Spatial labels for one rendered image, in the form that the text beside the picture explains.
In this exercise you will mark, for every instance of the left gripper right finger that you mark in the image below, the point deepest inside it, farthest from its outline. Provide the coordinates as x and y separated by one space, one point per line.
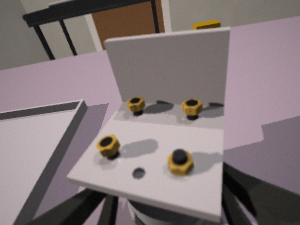
267 203

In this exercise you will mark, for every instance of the shallow light grey rectangular tray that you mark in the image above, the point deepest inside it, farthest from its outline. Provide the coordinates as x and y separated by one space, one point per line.
27 136

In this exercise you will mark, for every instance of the white l-shaped bracket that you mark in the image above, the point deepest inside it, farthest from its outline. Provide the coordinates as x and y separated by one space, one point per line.
165 69

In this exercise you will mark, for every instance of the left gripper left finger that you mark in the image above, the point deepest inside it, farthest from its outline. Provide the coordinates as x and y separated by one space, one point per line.
77 209

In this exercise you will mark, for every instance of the yellow hex nut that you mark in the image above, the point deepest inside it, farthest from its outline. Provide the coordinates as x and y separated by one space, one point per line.
136 104
181 169
108 145
192 107

